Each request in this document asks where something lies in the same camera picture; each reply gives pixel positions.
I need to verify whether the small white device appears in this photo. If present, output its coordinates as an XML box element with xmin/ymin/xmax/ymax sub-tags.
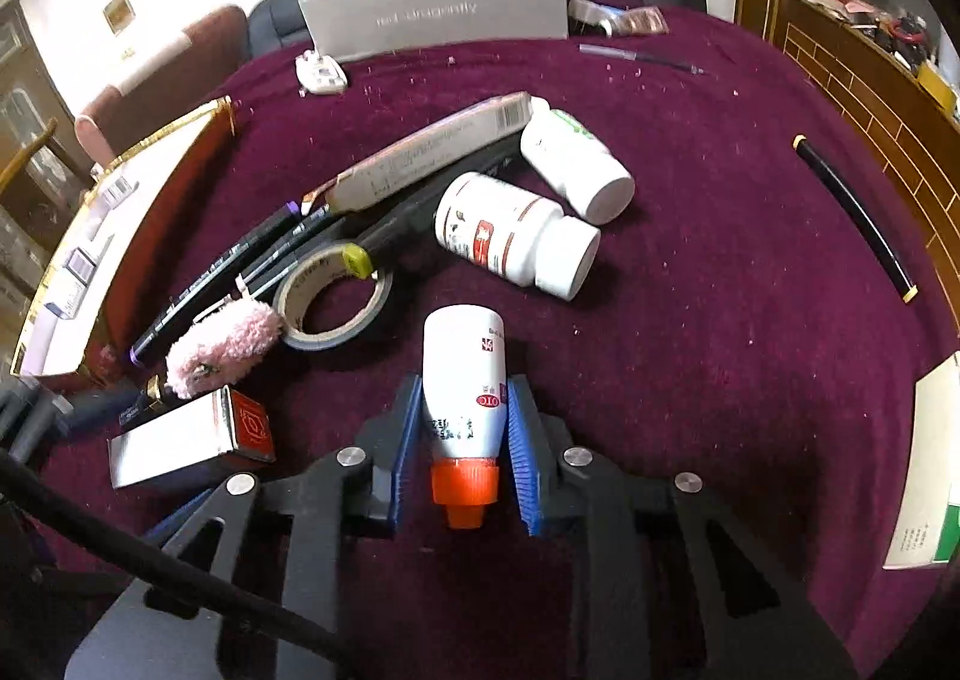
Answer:
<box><xmin>295</xmin><ymin>49</ymin><xmax>350</xmax><ymax>97</ymax></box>

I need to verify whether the black marker with purple caps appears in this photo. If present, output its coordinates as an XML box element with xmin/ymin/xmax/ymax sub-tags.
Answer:
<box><xmin>129</xmin><ymin>200</ymin><xmax>301</xmax><ymax>366</ymax></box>

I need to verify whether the black cable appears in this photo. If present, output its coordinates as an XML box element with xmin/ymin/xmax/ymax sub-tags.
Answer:
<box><xmin>0</xmin><ymin>447</ymin><xmax>357</xmax><ymax>680</ymax></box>

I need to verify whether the black marker with yellow ends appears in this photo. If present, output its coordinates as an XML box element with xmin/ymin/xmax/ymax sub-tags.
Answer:
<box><xmin>793</xmin><ymin>134</ymin><xmax>920</xmax><ymax>305</ymax></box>
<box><xmin>341</xmin><ymin>149</ymin><xmax>526</xmax><ymax>280</ymax></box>

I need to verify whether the glass door cabinet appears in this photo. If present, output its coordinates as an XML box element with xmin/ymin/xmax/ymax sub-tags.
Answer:
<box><xmin>0</xmin><ymin>0</ymin><xmax>95</xmax><ymax>321</ymax></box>

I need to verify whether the roll of tape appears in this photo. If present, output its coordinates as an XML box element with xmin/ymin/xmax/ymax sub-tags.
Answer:
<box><xmin>271</xmin><ymin>241</ymin><xmax>396</xmax><ymax>353</ymax></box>

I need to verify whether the white pill bottle red label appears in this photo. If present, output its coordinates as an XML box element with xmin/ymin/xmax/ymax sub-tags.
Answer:
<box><xmin>433</xmin><ymin>171</ymin><xmax>602</xmax><ymax>302</ymax></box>

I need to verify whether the thin black marker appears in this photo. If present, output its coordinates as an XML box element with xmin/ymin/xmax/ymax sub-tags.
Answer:
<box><xmin>236</xmin><ymin>204</ymin><xmax>335</xmax><ymax>291</ymax></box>

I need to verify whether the white booklet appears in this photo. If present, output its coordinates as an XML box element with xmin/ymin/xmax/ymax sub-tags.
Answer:
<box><xmin>883</xmin><ymin>351</ymin><xmax>960</xmax><ymax>570</ymax></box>

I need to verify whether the grey and black pen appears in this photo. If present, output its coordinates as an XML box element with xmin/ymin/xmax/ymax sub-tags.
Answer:
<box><xmin>579</xmin><ymin>43</ymin><xmax>706</xmax><ymax>76</ymax></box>

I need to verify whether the dark blue tube gold band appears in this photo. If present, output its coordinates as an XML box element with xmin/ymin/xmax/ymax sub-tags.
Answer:
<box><xmin>56</xmin><ymin>376</ymin><xmax>167</xmax><ymax>437</ymax></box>

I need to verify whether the brown chair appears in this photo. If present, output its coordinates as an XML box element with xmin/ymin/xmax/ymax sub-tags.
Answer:
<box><xmin>73</xmin><ymin>5</ymin><xmax>250</xmax><ymax>164</ymax></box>

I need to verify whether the pile of counter clutter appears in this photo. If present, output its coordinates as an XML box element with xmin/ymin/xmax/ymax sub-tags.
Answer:
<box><xmin>772</xmin><ymin>0</ymin><xmax>960</xmax><ymax>115</ymax></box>

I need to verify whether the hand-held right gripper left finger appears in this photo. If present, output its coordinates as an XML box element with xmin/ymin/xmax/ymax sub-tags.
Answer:
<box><xmin>142</xmin><ymin>372</ymin><xmax>425</xmax><ymax>680</ymax></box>

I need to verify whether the wooden brick-pattern counter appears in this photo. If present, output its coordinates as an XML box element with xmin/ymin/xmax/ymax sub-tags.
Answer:
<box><xmin>739</xmin><ymin>0</ymin><xmax>960</xmax><ymax>336</ymax></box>

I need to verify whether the pink fluffy pouch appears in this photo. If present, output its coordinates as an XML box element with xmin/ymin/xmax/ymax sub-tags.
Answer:
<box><xmin>165</xmin><ymin>297</ymin><xmax>287</xmax><ymax>398</ymax></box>

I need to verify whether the silver box with red end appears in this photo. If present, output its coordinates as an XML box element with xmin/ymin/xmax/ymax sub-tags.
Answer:
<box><xmin>107</xmin><ymin>384</ymin><xmax>277</xmax><ymax>491</ymax></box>

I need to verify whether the grey shoe box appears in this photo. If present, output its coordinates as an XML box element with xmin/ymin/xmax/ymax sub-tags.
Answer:
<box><xmin>298</xmin><ymin>0</ymin><xmax>571</xmax><ymax>62</ymax></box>

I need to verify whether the red box with gold rim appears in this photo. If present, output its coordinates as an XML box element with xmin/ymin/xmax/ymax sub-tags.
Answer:
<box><xmin>11</xmin><ymin>97</ymin><xmax>237</xmax><ymax>381</ymax></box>

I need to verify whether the white pill bottle green label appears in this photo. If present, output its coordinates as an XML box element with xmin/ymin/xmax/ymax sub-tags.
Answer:
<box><xmin>519</xmin><ymin>97</ymin><xmax>637</xmax><ymax>226</ymax></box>

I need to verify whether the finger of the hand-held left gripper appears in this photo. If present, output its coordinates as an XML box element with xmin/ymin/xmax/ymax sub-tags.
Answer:
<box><xmin>145</xmin><ymin>489</ymin><xmax>216</xmax><ymax>546</ymax></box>

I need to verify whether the long pink cardboard box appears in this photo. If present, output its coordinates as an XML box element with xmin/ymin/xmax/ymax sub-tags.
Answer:
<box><xmin>300</xmin><ymin>91</ymin><xmax>535</xmax><ymax>216</ymax></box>

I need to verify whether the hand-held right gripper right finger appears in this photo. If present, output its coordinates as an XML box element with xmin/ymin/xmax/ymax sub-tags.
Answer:
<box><xmin>506</xmin><ymin>376</ymin><xmax>856</xmax><ymax>680</ymax></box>

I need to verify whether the white bottle with orange cap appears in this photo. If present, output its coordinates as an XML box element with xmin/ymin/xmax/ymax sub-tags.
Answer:
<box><xmin>421</xmin><ymin>303</ymin><xmax>509</xmax><ymax>529</ymax></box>

